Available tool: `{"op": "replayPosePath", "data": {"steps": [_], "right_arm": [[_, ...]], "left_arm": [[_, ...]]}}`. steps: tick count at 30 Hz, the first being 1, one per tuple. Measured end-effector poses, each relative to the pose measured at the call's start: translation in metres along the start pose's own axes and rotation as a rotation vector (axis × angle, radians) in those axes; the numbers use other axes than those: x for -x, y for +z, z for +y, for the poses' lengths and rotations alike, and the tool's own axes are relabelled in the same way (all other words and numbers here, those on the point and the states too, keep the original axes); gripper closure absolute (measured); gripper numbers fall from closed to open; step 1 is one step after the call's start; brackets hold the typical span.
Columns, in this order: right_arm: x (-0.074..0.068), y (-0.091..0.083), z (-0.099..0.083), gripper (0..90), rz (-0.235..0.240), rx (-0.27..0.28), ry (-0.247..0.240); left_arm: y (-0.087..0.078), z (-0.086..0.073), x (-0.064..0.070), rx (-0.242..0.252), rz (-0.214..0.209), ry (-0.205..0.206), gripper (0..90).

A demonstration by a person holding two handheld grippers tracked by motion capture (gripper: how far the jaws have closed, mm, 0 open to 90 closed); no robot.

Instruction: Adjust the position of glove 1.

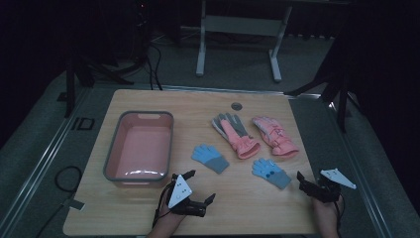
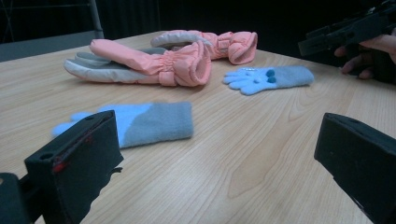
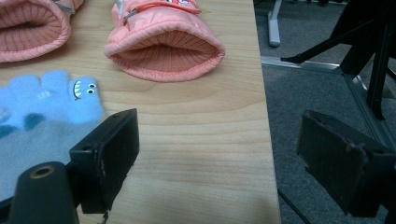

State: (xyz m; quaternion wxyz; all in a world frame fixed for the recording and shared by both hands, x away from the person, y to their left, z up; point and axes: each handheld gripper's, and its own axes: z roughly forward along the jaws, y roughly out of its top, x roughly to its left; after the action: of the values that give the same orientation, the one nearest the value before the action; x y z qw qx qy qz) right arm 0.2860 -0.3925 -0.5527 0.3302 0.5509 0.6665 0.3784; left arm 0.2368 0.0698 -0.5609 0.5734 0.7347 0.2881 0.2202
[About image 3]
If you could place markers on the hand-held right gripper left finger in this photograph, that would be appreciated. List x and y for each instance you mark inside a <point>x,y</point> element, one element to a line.
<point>109,155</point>

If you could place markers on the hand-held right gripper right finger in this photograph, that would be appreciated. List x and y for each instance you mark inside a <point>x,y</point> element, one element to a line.
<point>336,161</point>

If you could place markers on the pink padded glove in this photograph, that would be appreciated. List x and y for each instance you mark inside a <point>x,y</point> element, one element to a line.
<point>28,29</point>
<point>165,46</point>

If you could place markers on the blue knit shark-face glove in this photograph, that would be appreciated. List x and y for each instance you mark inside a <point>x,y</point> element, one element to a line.
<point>37,105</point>

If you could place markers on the black metal stand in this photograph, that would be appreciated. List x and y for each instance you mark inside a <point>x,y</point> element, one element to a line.
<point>373,37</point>

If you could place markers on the white stand leg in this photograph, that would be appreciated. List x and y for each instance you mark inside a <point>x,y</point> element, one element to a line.
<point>274,28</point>

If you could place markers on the aluminium frame rail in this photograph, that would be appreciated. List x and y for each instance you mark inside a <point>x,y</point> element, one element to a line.
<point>358,90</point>

